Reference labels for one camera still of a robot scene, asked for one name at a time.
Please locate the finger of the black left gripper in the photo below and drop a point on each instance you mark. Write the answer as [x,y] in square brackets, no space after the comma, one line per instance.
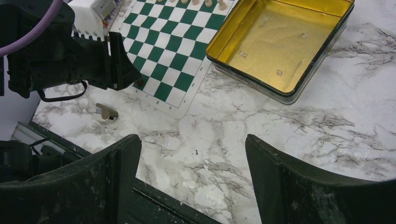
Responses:
[122,72]

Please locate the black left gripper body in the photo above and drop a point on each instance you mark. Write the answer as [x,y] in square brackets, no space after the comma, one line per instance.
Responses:
[57,55]

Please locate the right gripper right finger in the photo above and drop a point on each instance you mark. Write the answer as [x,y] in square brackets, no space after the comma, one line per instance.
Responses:
[291,191]

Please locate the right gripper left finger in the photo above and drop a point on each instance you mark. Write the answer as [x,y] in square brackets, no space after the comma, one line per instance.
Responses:
[91,190]

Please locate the dark chess piece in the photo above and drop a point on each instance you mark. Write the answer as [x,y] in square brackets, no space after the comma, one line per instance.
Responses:
[140,82]

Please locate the green white chess board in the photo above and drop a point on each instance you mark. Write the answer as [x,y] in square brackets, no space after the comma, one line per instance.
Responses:
[167,45]

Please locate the light chess pieces row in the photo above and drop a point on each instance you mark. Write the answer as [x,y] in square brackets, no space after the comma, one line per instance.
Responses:
[194,4]

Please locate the beige plastic clip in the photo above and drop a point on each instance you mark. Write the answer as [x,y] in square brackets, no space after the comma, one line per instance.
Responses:
[105,114]

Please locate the right gold tin box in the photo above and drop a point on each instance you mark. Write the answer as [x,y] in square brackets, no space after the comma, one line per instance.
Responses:
[276,46]

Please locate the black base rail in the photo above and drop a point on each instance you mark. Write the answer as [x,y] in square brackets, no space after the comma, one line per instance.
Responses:
[147,205]

